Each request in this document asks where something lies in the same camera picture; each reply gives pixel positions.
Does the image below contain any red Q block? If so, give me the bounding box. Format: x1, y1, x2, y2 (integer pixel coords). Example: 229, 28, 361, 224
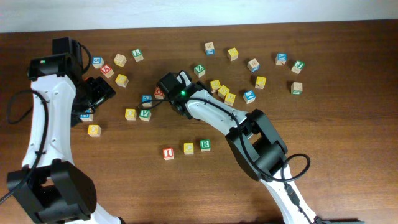
154, 86, 165, 100

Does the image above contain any yellow O block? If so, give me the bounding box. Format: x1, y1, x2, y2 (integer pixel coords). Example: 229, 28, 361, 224
125, 108, 137, 121

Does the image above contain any yellow block top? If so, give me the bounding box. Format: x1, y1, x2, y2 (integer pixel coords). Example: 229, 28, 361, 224
227, 47, 239, 61

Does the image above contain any wood block green side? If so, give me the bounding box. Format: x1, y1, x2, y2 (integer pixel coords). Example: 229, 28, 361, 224
291, 82, 303, 95

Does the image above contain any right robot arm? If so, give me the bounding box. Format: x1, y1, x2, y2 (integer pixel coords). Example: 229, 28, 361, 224
157, 70, 322, 223

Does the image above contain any yellow E block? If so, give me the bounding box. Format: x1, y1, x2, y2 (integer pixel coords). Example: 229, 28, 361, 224
224, 93, 236, 106

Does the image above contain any blue H block lower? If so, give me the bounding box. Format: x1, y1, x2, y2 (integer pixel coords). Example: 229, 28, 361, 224
80, 109, 93, 122

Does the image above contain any green V block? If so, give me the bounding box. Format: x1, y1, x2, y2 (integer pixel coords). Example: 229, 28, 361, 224
139, 110, 152, 121

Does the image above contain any yellow block upper left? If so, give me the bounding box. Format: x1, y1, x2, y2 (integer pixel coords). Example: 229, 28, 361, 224
115, 74, 129, 87

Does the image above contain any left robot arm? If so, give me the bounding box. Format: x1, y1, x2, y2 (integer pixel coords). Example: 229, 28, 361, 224
1, 37, 123, 223

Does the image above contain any blue E block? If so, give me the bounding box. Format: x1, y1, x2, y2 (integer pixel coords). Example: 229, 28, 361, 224
243, 90, 256, 104

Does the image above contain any yellow D block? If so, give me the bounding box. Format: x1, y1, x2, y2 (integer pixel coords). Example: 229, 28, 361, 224
87, 124, 101, 137

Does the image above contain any red I block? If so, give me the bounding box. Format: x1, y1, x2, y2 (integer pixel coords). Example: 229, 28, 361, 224
163, 147, 175, 161

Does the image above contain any green R block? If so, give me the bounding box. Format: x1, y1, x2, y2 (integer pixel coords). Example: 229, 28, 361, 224
200, 139, 211, 152

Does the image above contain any blue 5 block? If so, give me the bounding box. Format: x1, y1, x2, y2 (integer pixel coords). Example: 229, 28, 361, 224
91, 57, 104, 69

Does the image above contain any blue P block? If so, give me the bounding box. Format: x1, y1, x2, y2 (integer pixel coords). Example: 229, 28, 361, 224
142, 95, 152, 108

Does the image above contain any green J block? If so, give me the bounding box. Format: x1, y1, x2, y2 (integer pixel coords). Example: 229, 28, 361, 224
291, 60, 305, 74

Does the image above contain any green Z block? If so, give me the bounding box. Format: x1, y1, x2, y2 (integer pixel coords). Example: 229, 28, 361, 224
194, 64, 206, 78

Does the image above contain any wood block blue edge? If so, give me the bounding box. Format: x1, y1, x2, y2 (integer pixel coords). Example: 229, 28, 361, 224
247, 58, 260, 73

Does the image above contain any wood block blue side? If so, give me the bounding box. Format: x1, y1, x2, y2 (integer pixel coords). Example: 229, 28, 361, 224
205, 42, 215, 55

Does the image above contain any red A block upper left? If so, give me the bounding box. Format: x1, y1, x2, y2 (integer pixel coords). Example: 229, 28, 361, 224
100, 64, 114, 78

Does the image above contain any blue K block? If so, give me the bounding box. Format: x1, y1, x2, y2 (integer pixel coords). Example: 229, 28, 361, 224
275, 53, 287, 65

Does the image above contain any plain wood yellow block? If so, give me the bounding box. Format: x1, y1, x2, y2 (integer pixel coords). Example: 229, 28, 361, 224
114, 54, 127, 67

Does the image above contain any yellow S block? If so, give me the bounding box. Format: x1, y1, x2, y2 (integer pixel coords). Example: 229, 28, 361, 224
210, 80, 221, 93

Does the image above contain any green L block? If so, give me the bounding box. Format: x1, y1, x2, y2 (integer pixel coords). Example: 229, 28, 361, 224
131, 49, 144, 62

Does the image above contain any yellow C block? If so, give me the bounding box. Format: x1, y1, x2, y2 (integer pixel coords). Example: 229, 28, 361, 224
183, 142, 194, 155

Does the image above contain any yellow block tilted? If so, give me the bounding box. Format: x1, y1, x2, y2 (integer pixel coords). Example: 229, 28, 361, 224
217, 85, 230, 99

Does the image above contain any yellow block right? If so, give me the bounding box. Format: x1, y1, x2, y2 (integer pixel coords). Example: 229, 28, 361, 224
255, 76, 266, 89

